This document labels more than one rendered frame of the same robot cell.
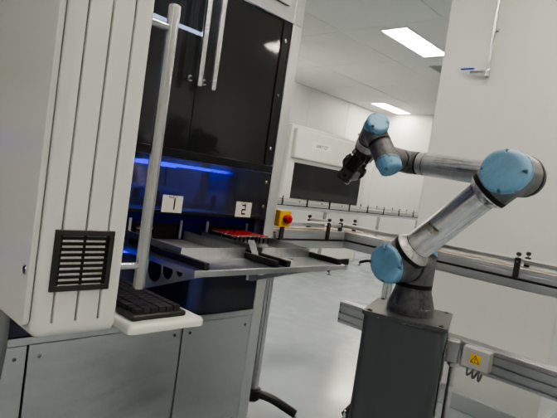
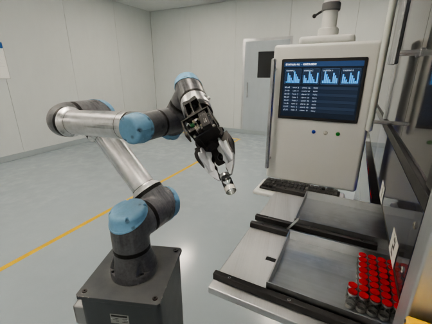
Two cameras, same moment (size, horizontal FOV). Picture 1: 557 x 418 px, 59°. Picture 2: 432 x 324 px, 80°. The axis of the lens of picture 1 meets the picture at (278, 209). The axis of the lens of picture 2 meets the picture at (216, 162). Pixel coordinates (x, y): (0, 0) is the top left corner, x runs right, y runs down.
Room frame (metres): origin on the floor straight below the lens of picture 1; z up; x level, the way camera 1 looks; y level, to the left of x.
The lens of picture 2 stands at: (2.36, -0.40, 1.40)
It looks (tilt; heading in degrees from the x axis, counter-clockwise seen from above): 19 degrees down; 165
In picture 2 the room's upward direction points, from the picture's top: straight up
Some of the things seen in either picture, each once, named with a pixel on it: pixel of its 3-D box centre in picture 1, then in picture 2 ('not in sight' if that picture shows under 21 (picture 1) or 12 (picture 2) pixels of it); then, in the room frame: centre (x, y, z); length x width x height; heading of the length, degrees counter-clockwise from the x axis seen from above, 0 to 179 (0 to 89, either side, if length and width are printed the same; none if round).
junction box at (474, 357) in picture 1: (477, 358); not in sight; (2.17, -0.97, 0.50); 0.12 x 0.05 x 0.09; 47
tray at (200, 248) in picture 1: (182, 243); (347, 216); (1.66, 0.30, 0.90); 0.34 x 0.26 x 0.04; 47
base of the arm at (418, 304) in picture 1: (412, 296); (133, 256); (1.61, -0.47, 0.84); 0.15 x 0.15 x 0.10
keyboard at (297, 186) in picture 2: (117, 291); (298, 188); (1.24, 0.37, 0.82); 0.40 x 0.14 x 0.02; 47
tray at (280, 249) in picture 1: (254, 244); (342, 276); (1.91, 0.07, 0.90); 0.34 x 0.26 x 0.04; 47
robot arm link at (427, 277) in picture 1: (416, 261); (131, 224); (1.60, -0.47, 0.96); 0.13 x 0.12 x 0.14; 136
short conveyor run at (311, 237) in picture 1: (295, 230); not in sight; (2.48, -0.10, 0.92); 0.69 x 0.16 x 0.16; 137
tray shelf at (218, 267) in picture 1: (233, 255); (321, 242); (1.74, 0.14, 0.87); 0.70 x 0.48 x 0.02; 137
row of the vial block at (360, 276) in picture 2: (247, 240); (361, 279); (1.94, 0.10, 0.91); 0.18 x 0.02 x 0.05; 137
